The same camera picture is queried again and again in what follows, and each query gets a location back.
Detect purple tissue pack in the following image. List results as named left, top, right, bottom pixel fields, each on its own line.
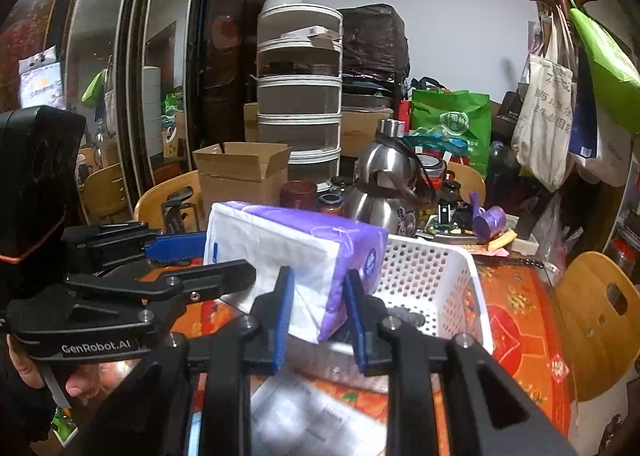
left=204, top=202, right=388, bottom=343

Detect grey knit glove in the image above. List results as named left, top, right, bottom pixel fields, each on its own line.
left=373, top=306, right=425, bottom=339

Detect person left hand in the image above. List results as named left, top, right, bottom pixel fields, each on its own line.
left=6, top=334, right=109, bottom=400

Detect black phone stand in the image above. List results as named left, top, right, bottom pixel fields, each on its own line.
left=160, top=185, right=201, bottom=234

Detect wooden chair left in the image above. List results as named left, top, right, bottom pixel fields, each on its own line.
left=132, top=169, right=206, bottom=232

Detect wooden chair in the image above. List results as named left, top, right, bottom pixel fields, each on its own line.
left=132, top=169, right=206, bottom=232
left=554, top=251, right=639, bottom=402

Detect cardboard box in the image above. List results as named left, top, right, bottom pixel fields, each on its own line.
left=193, top=142, right=291, bottom=214

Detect white perforated plastic basket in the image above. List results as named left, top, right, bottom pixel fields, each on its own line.
left=284, top=234, right=497, bottom=394

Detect white printed paper sheet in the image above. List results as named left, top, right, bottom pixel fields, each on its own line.
left=250, top=372, right=386, bottom=455

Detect brown mug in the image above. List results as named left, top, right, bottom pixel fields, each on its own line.
left=280, top=180, right=317, bottom=211

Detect red floral tablecloth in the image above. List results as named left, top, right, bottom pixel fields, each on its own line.
left=171, top=266, right=574, bottom=455

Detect purple plastic cup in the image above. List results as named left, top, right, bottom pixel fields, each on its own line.
left=469, top=190, right=506, bottom=244

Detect steel kettle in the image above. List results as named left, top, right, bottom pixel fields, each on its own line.
left=343, top=119, right=436, bottom=237

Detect stacked grey storage drawers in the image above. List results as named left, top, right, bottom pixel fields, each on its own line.
left=257, top=0, right=343, bottom=192

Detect wooden chair right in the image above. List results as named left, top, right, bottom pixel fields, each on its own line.
left=554, top=251, right=639, bottom=402

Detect green shopping bag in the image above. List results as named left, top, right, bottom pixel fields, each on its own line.
left=410, top=89, right=491, bottom=178

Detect black plastic covered bundle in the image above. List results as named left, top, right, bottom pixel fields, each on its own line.
left=338, top=3, right=410, bottom=80

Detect beige canvas tote bag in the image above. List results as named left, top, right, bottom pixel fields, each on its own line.
left=510, top=53, right=576, bottom=193

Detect green hanging bag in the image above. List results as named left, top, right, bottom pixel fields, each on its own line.
left=568, top=8, right=640, bottom=134

